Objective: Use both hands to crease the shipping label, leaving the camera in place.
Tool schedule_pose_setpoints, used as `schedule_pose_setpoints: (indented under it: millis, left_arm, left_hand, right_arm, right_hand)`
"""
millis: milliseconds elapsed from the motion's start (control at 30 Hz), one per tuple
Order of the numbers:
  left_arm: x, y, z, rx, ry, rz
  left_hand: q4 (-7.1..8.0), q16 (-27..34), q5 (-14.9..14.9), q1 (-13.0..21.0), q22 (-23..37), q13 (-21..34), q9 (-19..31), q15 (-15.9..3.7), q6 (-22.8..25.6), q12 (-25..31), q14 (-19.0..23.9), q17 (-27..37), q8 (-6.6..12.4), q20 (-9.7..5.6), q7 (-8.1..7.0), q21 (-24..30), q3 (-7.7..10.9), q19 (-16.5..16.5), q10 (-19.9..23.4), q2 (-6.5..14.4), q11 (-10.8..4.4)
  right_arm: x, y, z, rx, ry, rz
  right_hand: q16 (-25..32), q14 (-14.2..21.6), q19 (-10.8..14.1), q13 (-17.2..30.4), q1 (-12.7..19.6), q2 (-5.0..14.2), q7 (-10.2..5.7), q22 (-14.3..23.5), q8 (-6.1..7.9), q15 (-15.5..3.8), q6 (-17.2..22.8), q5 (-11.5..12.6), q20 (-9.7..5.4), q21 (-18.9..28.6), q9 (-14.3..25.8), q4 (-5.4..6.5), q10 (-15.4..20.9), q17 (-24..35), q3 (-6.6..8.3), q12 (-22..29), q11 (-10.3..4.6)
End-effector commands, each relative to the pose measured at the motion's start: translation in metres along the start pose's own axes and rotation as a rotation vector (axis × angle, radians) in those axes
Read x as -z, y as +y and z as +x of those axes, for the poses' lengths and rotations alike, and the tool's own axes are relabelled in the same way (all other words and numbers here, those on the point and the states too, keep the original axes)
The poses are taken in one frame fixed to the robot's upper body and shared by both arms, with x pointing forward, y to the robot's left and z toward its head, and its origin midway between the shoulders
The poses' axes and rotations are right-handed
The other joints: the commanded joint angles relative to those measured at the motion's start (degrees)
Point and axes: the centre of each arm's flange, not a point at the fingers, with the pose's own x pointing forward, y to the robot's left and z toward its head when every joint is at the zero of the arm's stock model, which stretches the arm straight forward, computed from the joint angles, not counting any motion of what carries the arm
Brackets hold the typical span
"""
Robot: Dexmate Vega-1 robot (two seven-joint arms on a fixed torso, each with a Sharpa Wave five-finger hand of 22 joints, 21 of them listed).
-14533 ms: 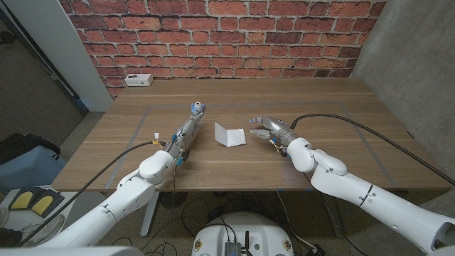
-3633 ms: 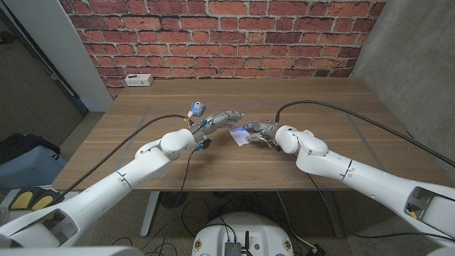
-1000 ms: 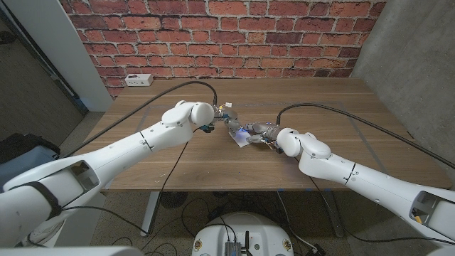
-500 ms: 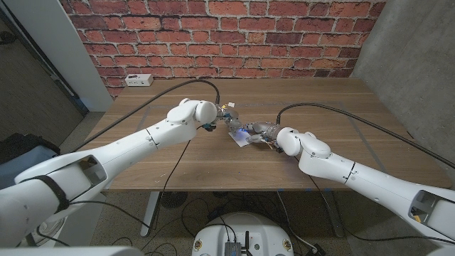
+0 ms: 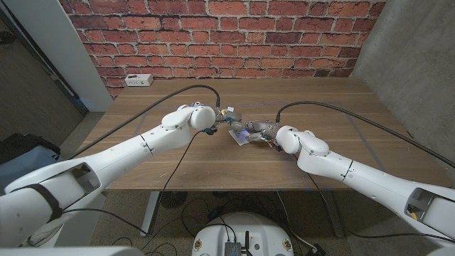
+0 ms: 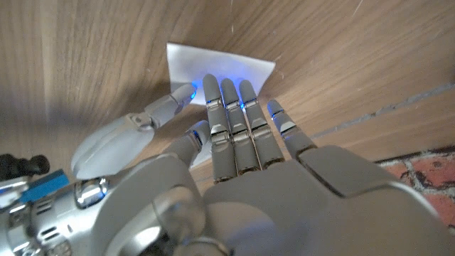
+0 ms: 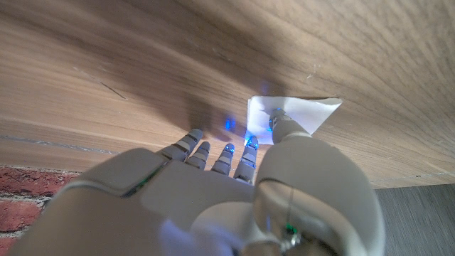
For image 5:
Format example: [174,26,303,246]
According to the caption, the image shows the white robot torso base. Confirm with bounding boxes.
[191,212,295,256]

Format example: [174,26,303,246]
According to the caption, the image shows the silver box with antenna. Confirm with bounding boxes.
[224,230,251,256]

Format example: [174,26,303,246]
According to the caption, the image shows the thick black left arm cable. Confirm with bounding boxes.
[66,84,221,160]

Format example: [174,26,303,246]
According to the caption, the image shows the dark grey door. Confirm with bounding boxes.
[0,10,90,146]

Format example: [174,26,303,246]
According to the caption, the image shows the blue storage bin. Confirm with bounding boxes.
[0,144,68,186]

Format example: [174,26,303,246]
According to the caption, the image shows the black bag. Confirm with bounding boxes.
[0,133,61,165]

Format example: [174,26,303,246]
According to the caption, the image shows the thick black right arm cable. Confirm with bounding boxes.
[276,101,455,169]

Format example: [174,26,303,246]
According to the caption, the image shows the white table leg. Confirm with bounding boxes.
[139,191,160,237]

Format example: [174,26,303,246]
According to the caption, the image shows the white power strip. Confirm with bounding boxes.
[124,73,154,87]

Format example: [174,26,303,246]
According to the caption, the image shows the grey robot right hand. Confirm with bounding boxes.
[245,119,284,149]

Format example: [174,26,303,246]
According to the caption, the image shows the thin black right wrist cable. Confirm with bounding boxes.
[291,153,455,240]

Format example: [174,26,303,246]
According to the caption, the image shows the black power adapter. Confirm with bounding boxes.
[306,243,326,256]

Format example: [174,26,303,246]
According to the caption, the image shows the round black floor fan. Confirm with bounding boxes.
[159,191,188,209]

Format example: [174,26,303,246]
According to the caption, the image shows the red brick printed backdrop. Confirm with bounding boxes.
[58,0,388,99]

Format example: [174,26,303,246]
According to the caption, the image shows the white paper shipping label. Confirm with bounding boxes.
[228,128,252,146]

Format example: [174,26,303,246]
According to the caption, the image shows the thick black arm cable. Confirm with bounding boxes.
[276,101,455,169]
[66,84,221,160]

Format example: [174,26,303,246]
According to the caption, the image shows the grey table leg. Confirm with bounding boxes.
[321,190,346,238]

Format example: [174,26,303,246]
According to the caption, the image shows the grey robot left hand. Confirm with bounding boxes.
[214,105,247,133]

